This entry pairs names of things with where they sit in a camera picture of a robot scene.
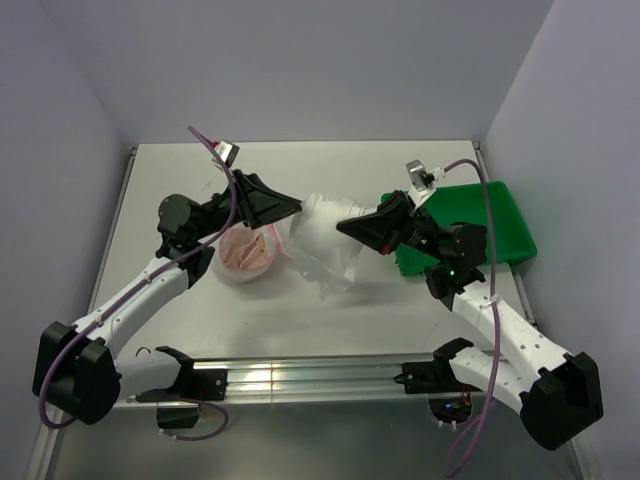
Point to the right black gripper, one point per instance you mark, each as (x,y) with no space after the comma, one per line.
(379,230)

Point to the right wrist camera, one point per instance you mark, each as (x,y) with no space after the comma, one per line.
(424,182)

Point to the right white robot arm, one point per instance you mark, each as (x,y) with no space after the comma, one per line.
(556,394)

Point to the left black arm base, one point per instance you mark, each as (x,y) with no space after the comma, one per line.
(204,385)

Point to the mesh laundry bag pink trim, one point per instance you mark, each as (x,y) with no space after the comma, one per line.
(276,238)

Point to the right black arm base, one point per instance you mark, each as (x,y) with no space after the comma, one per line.
(450,401)

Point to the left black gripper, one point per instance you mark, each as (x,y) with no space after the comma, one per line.
(258,204)

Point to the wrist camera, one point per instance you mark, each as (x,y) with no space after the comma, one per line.
(227,151)
(424,182)

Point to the green plastic tray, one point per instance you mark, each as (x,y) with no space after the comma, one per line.
(460,211)

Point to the white cloth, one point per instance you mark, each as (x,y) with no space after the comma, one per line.
(321,254)

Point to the beige bra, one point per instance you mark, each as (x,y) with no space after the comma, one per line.
(244,250)

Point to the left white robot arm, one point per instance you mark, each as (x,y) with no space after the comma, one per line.
(77,377)

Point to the aluminium frame rail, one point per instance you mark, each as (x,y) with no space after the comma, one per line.
(320,379)

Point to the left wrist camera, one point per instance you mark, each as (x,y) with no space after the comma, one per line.
(227,151)

